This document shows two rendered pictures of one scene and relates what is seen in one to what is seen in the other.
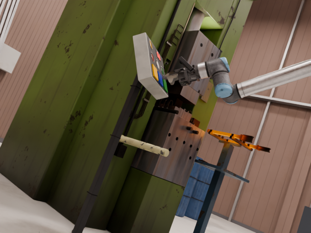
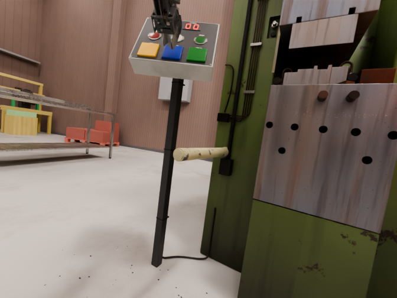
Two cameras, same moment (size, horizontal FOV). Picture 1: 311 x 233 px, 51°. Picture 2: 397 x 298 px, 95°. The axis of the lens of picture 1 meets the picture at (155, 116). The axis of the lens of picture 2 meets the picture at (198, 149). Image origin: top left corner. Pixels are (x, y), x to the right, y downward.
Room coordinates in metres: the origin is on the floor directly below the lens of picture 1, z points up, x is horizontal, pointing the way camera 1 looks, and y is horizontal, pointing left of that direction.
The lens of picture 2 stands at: (1.78, -0.72, 0.70)
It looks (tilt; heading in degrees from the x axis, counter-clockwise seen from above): 5 degrees down; 71
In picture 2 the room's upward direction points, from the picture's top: 7 degrees clockwise
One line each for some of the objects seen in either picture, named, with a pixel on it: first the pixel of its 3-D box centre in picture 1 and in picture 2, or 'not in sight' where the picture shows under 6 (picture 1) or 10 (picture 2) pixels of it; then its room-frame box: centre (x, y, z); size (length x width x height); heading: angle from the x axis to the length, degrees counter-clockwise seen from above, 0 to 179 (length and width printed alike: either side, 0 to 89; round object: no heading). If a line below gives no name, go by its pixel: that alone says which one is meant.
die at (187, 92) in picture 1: (170, 91); (316, 57); (2.52, -0.04, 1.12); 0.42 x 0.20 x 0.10; 43
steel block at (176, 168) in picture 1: (154, 144); (313, 149); (2.56, -0.07, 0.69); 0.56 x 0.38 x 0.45; 43
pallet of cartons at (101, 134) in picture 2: not in sight; (94, 132); (0.55, 5.26, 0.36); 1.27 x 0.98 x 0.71; 143
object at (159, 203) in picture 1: (132, 200); (296, 241); (2.56, -0.07, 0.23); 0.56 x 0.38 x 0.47; 43
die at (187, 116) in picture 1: (163, 110); (309, 92); (2.52, -0.04, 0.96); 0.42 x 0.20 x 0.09; 43
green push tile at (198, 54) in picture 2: (164, 85); (197, 55); (1.97, 0.02, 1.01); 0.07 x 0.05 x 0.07; 158
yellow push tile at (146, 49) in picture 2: (154, 72); (148, 50); (1.78, 0.09, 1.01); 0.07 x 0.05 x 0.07; 158
